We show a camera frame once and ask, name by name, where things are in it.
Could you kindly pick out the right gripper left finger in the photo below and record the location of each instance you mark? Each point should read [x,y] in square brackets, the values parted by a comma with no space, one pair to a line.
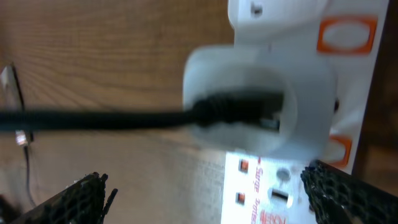
[84,202]

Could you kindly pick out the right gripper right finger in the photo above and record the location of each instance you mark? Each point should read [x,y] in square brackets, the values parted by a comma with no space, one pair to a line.
[337,197]

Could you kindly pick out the white USB charger adapter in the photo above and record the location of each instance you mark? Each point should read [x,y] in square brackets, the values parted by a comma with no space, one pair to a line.
[266,94]

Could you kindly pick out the white power strip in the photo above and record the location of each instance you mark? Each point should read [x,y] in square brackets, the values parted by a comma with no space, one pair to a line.
[325,52]

